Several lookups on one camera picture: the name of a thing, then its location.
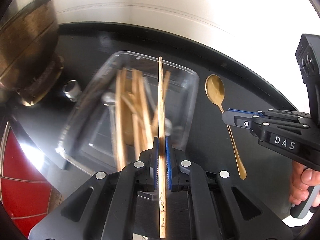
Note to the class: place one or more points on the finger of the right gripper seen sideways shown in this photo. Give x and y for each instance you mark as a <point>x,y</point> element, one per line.
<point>284,124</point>

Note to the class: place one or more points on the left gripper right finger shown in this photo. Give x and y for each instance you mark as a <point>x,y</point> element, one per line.
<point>218,208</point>

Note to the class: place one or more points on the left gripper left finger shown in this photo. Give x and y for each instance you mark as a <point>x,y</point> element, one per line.
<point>104,206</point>

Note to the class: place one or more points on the gold metal spoon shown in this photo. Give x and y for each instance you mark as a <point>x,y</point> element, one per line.
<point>215,92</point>

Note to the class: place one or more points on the decorated wooden chopstick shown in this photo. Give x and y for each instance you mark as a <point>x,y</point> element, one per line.
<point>162,171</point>

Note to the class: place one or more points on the silver metal spoon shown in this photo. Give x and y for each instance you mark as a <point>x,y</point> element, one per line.
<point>173,109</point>
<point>108,99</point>

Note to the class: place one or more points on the translucent amber plastic spoon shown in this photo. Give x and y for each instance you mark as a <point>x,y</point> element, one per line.
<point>127,120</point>

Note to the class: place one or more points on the person's right hand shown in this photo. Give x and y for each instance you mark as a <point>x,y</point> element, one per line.
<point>300,180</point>

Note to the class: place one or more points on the clear plastic tray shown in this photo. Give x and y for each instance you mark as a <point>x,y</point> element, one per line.
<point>85,141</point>

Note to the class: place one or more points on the silver stove knob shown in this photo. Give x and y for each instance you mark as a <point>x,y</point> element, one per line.
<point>72,90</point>

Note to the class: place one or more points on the gas stove burner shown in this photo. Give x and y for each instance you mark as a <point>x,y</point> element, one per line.
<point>40,87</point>

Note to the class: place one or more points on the black camera module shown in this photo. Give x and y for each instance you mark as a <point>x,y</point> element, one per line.
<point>308,59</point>

